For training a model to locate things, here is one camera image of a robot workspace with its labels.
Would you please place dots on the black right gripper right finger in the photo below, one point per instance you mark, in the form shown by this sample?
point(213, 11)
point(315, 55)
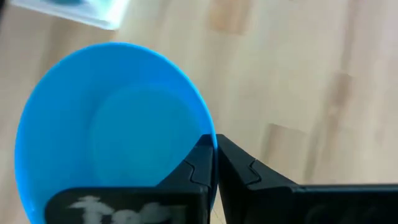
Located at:
point(255, 202)

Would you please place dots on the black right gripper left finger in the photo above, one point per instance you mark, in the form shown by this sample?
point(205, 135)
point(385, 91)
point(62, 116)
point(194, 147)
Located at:
point(186, 202)

